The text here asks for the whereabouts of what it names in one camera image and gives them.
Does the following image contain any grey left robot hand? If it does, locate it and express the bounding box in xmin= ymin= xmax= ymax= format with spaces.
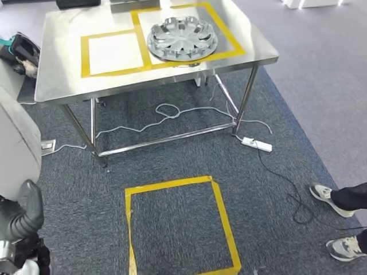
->
xmin=0 ymin=179 xmax=45 ymax=243

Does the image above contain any white plastic shell part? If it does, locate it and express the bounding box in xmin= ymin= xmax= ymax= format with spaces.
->
xmin=0 ymin=86 xmax=42 ymax=202

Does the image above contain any steel workbench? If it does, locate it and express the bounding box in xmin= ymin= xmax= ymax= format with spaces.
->
xmin=34 ymin=0 xmax=279 ymax=168

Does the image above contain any yellow workbench tape marking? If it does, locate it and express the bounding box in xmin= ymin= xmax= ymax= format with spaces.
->
xmin=81 ymin=2 xmax=247 ymax=78

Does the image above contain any metal floor socket box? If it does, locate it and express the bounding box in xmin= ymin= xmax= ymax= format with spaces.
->
xmin=41 ymin=139 xmax=57 ymax=156

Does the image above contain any black teal backpack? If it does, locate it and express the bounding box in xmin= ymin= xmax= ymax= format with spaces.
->
xmin=0 ymin=32 xmax=41 ymax=79

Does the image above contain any yellow floor tape square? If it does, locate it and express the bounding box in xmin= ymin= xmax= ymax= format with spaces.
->
xmin=125 ymin=175 xmax=242 ymax=275

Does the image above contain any silver wheel hubcap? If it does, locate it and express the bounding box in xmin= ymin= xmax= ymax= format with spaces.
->
xmin=146 ymin=15 xmax=218 ymax=64

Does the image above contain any white power strip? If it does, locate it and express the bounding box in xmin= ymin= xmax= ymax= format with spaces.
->
xmin=241 ymin=136 xmax=273 ymax=154

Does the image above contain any person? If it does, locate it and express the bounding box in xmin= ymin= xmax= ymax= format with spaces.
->
xmin=310 ymin=182 xmax=367 ymax=262

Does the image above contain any white floor cable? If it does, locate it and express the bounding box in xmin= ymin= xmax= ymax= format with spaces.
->
xmin=41 ymin=81 xmax=273 ymax=156

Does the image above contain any black floor cable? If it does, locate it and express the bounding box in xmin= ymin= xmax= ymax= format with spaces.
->
xmin=254 ymin=142 xmax=367 ymax=231

